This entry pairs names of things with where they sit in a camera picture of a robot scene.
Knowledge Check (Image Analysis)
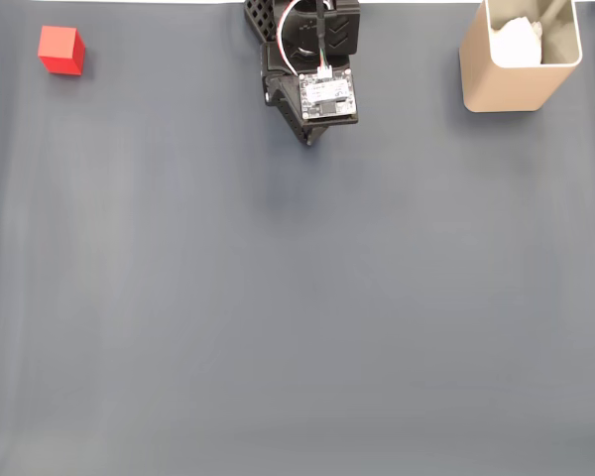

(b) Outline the red cube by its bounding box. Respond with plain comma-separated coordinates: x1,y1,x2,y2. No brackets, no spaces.
37,25,87,76

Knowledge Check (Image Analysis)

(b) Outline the beige rounded box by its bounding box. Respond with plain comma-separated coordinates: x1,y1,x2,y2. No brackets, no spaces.
458,0,585,114

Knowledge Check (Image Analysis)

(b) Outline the blue-grey table mat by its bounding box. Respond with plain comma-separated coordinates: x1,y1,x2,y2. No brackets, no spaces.
0,2,595,476

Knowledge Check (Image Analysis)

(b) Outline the white crumpled tissue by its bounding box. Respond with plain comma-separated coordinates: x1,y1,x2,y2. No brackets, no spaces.
489,16,545,67

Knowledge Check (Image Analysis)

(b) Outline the white red motor cable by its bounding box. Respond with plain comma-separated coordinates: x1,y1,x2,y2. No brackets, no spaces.
276,0,306,76

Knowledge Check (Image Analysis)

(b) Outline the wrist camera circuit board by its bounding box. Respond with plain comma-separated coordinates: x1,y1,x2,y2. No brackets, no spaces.
297,68,357,123

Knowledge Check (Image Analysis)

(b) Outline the black camera cable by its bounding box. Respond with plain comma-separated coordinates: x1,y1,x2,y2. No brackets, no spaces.
314,0,334,79

